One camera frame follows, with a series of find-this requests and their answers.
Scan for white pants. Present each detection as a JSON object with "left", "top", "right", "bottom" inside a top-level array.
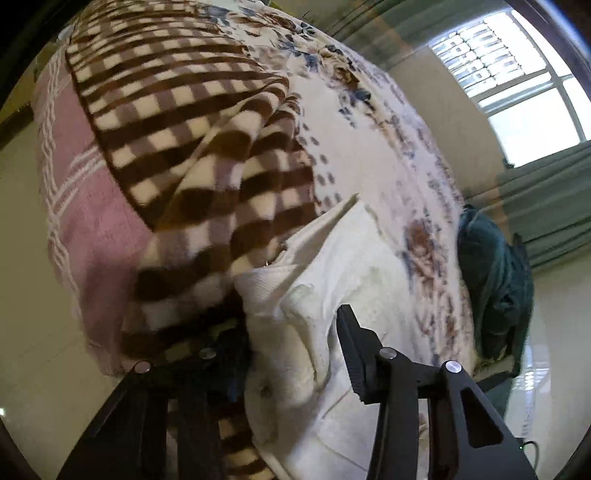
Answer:
[{"left": 233, "top": 193, "right": 463, "bottom": 480}]

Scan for dark teal fleece blanket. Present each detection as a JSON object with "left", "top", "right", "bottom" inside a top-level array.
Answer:
[{"left": 457, "top": 204, "right": 534, "bottom": 380}]

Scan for pink bed sheet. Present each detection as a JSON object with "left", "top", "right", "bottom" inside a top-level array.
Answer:
[{"left": 32, "top": 47, "right": 150, "bottom": 376}]

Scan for right teal curtain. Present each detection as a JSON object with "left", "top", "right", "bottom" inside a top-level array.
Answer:
[{"left": 464, "top": 141, "right": 590, "bottom": 270}]

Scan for floral bed blanket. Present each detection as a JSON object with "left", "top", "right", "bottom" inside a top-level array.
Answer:
[{"left": 64, "top": 0, "right": 477, "bottom": 480}]

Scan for window with metal bars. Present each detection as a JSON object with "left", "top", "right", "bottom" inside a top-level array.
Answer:
[{"left": 430, "top": 7, "right": 590, "bottom": 168}]

